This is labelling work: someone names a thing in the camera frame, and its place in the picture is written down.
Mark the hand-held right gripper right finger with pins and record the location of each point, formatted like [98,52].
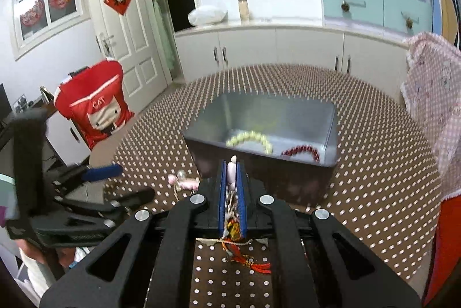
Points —
[242,192]

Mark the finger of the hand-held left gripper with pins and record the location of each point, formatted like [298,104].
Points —
[122,203]
[104,173]

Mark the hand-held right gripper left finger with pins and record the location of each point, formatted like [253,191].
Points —
[223,192]

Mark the white pendant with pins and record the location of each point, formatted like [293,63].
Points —
[233,171]

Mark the grey metal box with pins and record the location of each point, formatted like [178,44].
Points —
[270,113]

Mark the person's left hand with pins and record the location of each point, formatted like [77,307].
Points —
[32,252]

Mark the white desk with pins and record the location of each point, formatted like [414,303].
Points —
[57,135]

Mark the black monitor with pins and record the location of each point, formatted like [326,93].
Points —
[4,106]

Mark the white panel door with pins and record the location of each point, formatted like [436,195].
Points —
[126,41]

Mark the white low cabinet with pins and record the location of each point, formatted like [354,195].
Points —
[252,45]

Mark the white framed window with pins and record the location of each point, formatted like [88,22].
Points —
[36,5]

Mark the white plastic bag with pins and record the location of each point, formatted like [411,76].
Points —
[207,16]

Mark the glass jar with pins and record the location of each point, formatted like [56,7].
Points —
[244,8]

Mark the red cloth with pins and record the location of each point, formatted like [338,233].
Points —
[446,250]

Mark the teal drawer cabinet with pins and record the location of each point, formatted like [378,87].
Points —
[360,12]

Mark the pink printed cloth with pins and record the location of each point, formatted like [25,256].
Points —
[439,95]

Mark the mustard hanging garment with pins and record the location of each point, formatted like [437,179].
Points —
[446,5]

